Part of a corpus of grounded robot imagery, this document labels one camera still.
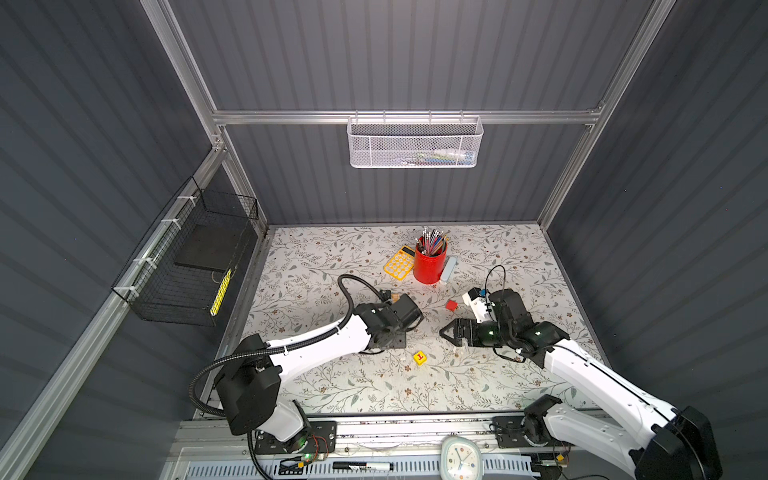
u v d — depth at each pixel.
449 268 1.04
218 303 0.67
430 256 0.98
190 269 0.73
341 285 0.65
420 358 0.85
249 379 0.42
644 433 0.41
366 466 0.69
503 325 0.63
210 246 0.74
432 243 0.99
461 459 0.68
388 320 0.62
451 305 0.96
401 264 1.07
